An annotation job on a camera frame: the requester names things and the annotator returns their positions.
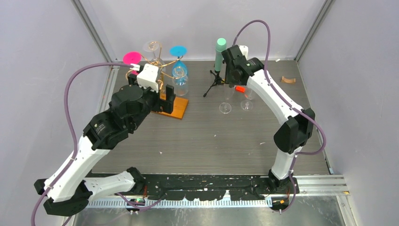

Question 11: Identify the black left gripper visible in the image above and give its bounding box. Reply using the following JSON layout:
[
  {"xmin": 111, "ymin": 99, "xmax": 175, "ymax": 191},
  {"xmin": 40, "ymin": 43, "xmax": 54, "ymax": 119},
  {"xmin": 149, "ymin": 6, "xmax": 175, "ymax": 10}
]
[{"xmin": 129, "ymin": 74, "xmax": 175, "ymax": 131}]

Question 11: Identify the clear stemmed wine glass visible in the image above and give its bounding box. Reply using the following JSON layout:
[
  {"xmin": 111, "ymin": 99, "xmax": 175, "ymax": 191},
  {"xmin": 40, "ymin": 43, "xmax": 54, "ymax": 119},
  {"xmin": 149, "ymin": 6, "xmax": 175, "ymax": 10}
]
[{"xmin": 240, "ymin": 88, "xmax": 255, "ymax": 111}]

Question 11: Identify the clear tall flute glass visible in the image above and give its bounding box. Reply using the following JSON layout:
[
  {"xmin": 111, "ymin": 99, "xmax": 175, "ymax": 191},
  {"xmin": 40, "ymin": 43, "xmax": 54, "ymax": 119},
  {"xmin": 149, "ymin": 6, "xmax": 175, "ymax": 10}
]
[{"xmin": 219, "ymin": 84, "xmax": 233, "ymax": 114}]

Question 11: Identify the clear patterned tumbler glass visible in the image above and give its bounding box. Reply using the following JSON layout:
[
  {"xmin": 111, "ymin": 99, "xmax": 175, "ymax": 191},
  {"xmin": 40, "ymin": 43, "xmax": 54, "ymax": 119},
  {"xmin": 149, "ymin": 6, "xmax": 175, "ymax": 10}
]
[{"xmin": 172, "ymin": 66, "xmax": 188, "ymax": 96}]

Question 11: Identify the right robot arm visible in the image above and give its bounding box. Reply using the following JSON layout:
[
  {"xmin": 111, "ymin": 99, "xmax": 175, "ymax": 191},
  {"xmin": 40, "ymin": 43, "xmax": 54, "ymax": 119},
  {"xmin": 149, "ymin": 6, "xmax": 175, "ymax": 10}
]
[{"xmin": 222, "ymin": 45, "xmax": 315, "ymax": 193}]

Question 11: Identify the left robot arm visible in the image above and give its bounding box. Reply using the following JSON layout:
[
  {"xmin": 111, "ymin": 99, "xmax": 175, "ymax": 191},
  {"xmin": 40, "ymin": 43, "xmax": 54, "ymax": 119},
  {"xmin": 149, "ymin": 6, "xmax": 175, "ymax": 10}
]
[{"xmin": 34, "ymin": 75, "xmax": 176, "ymax": 217}]

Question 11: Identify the orange wooden rack base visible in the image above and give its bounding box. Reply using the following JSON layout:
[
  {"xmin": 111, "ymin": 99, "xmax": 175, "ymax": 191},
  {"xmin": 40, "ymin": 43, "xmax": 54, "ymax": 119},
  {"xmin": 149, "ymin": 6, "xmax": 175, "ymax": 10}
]
[{"xmin": 153, "ymin": 97, "xmax": 189, "ymax": 120}]

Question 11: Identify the blue wine glass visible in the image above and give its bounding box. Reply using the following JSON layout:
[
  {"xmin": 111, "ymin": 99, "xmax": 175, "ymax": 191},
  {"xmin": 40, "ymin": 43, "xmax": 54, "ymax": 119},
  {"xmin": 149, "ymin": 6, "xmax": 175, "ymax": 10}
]
[{"xmin": 169, "ymin": 46, "xmax": 188, "ymax": 86}]

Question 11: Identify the pink wine glass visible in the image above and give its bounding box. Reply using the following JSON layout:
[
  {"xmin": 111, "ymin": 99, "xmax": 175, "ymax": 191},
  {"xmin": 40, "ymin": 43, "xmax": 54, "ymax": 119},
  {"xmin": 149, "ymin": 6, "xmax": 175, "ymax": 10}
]
[{"xmin": 122, "ymin": 51, "xmax": 142, "ymax": 77}]

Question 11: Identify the clear rear wine glass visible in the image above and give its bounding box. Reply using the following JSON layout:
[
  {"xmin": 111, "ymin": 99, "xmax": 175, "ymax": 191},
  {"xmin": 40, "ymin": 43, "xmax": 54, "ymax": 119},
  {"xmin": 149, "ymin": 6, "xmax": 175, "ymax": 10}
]
[{"xmin": 143, "ymin": 40, "xmax": 164, "ymax": 67}]

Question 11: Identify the orange rectangular block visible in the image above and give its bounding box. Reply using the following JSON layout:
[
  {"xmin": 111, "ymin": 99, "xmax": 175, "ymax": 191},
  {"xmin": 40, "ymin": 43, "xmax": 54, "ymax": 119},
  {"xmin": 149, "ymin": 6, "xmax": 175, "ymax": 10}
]
[{"xmin": 235, "ymin": 86, "xmax": 246, "ymax": 93}]

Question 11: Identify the black tripod mic stand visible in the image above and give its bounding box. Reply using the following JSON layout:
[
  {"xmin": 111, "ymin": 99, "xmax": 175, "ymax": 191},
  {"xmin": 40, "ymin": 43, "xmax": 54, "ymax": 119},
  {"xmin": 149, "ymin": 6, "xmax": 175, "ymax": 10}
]
[{"xmin": 203, "ymin": 70, "xmax": 226, "ymax": 97}]

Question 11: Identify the mint green microphone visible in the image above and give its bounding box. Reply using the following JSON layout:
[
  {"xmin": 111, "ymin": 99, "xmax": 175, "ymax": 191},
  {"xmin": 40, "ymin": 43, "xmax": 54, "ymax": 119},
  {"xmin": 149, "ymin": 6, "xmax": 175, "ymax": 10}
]
[{"xmin": 214, "ymin": 38, "xmax": 227, "ymax": 73}]

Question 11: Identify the brown curved wooden block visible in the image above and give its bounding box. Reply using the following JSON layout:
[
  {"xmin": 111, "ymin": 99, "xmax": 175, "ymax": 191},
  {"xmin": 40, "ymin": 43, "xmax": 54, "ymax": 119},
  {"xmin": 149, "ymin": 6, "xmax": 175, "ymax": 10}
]
[{"xmin": 281, "ymin": 76, "xmax": 296, "ymax": 84}]

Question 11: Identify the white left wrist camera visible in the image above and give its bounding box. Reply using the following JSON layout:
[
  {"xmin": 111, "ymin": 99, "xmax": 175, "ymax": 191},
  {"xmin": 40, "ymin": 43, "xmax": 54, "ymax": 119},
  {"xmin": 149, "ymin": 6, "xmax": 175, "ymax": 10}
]
[{"xmin": 136, "ymin": 64, "xmax": 160, "ymax": 93}]

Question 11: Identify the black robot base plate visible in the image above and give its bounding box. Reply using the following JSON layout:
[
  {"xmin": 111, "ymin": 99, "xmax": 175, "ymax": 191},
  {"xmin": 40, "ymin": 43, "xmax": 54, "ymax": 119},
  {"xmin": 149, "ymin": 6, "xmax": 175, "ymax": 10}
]
[{"xmin": 99, "ymin": 173, "xmax": 301, "ymax": 202}]

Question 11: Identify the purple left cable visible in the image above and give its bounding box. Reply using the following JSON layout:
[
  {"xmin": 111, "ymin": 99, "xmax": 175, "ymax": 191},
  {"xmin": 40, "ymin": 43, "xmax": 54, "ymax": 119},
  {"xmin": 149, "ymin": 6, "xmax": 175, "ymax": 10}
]
[{"xmin": 30, "ymin": 62, "xmax": 141, "ymax": 226}]

